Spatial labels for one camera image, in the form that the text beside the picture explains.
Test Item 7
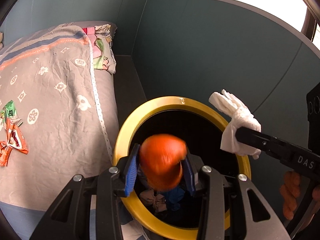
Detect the orange peel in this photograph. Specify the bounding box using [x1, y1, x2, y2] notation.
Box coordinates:
[139, 134, 187, 192]

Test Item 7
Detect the beige paper bundle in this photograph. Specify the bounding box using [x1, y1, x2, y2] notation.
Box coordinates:
[139, 189, 167, 212]

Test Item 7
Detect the white tissue bundle back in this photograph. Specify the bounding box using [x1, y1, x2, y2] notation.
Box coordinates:
[209, 89, 261, 160]

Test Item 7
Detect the orange snack wrapper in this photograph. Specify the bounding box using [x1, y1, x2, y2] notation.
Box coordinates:
[0, 119, 29, 166]

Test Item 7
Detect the green snack wrapper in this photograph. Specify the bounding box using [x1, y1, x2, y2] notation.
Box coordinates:
[1, 100, 23, 127]

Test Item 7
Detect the blue rubber glove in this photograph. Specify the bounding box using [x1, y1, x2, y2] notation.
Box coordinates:
[167, 186, 185, 204]

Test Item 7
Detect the yellow rimmed black trash bin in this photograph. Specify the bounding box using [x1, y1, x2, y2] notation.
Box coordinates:
[112, 95, 252, 240]

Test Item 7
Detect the person's right hand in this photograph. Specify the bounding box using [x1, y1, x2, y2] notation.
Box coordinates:
[280, 171, 320, 225]

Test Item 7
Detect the grey patterned bed sheet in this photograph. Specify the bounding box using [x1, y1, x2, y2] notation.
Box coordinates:
[0, 21, 121, 240]

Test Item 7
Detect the floral cloth at bed edge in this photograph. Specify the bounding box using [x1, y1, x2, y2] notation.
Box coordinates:
[82, 23, 117, 74]

